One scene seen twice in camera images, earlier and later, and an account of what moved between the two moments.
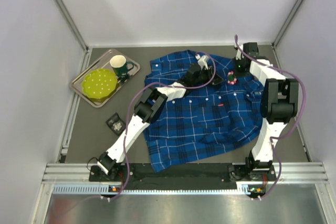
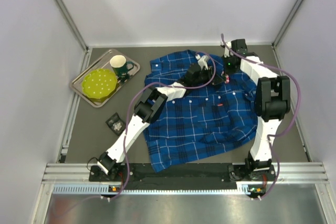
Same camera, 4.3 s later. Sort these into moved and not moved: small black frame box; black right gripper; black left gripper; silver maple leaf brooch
Moved: black right gripper
Not moved: small black frame box; black left gripper; silver maple leaf brooch
